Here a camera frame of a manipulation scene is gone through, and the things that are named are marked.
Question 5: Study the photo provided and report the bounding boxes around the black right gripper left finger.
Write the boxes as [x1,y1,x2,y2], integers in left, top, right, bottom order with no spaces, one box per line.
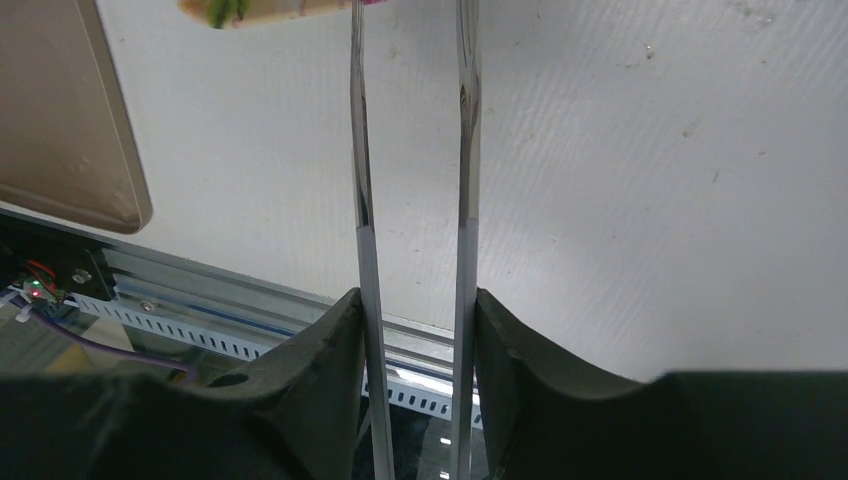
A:
[206,288,365,479]

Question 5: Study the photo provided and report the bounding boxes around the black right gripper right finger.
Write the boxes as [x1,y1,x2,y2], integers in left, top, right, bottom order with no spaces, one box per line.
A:
[474,290,663,479]

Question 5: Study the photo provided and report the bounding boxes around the silver metal tongs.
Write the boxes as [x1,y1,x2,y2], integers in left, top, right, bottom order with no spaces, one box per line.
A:
[350,1,482,479]

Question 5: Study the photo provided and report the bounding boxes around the gold box lid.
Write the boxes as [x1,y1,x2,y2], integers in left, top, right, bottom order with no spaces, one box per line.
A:
[1,1,153,234]

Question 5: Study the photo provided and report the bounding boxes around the floral rectangular tray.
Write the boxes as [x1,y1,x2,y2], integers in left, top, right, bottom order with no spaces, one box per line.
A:
[175,0,354,30]

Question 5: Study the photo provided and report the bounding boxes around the aluminium mounting rail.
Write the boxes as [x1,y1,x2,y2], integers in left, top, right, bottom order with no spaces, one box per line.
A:
[1,204,453,382]

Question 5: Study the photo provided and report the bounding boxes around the white slotted cable duct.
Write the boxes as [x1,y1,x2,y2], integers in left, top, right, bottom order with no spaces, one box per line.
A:
[65,294,453,421]

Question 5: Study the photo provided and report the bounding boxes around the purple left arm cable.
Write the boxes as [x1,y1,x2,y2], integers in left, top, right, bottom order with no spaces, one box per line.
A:
[19,305,200,386]

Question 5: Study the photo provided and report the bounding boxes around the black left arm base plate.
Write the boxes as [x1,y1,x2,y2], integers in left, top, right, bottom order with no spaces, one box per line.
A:
[1,213,116,301]

